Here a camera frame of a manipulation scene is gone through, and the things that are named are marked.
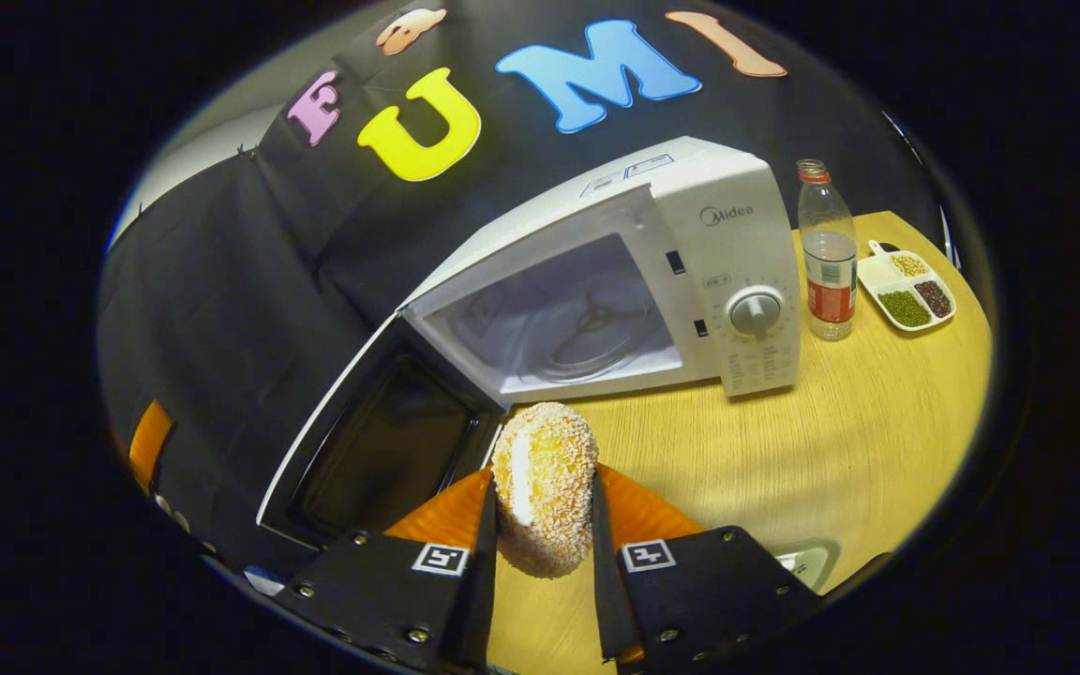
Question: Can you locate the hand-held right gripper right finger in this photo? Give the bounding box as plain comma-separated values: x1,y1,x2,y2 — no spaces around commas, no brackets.
590,464,822,667

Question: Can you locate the white microwave oven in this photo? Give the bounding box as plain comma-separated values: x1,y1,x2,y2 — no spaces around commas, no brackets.
256,136,802,554

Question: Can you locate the divided white dish of beans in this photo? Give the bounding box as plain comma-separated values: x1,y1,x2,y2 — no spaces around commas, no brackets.
856,240,957,334

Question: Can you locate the sesame bread roll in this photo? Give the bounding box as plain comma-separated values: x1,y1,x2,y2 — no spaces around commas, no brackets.
490,402,600,578

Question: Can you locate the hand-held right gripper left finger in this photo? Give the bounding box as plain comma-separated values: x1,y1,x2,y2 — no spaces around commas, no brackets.
273,466,501,671

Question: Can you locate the clear plastic water bottle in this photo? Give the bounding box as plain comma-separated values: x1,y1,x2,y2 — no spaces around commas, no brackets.
796,158,859,341

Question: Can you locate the white square dotted plate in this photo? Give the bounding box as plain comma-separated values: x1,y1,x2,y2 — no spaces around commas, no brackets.
770,539,841,594

